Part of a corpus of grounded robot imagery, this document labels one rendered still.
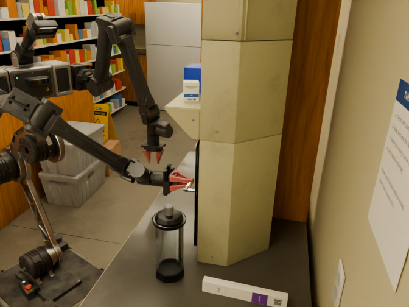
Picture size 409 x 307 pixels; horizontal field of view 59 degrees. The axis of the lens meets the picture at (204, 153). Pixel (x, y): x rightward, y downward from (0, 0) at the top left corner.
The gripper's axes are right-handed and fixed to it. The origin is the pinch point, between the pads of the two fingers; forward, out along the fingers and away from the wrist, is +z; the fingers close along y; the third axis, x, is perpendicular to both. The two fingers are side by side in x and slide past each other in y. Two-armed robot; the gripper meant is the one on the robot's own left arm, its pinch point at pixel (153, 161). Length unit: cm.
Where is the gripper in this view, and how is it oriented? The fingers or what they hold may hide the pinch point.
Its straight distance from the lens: 173.4
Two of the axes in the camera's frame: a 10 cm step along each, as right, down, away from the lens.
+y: 9.8, 1.2, -1.9
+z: -0.4, 9.2, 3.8
